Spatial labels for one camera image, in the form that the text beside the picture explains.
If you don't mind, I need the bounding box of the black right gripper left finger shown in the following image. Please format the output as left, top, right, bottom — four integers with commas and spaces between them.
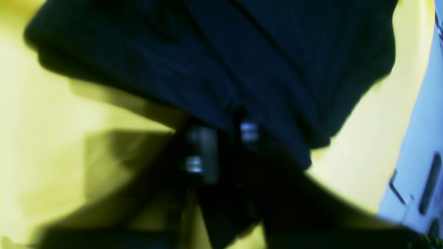
38, 126, 219, 249

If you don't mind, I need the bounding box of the yellow table cloth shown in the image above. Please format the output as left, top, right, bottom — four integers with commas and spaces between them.
1, 0, 436, 249

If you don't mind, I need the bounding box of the black graphic T-shirt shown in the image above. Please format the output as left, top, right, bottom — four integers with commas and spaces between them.
24, 0, 398, 249

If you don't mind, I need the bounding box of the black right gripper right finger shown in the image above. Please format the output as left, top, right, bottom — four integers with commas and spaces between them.
239, 121, 416, 249

